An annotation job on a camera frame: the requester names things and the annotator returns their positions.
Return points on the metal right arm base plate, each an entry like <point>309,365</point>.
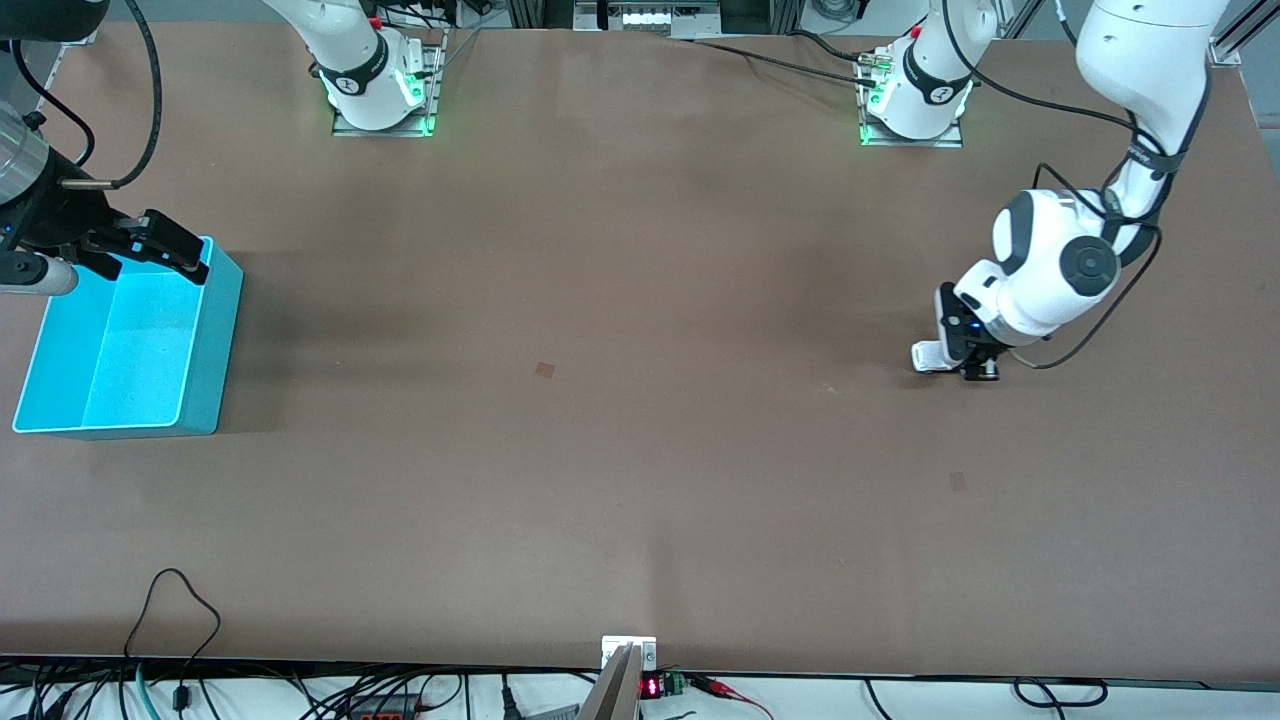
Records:
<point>425,90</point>

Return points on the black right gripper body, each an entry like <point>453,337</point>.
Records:
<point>52,218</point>

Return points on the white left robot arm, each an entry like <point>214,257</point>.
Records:
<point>1050,270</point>

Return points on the metal equipment frame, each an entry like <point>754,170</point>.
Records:
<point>650,15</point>

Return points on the blue plastic bin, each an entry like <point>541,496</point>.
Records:
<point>140,350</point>

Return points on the red digit display module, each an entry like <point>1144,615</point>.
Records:
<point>660,686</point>

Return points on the orange power strip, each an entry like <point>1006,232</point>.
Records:
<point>385,712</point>

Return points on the white jeep toy black bed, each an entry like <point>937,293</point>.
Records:
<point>925,356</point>

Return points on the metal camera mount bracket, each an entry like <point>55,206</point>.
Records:
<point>622,680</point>

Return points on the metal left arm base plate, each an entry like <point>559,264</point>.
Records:
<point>945,140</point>

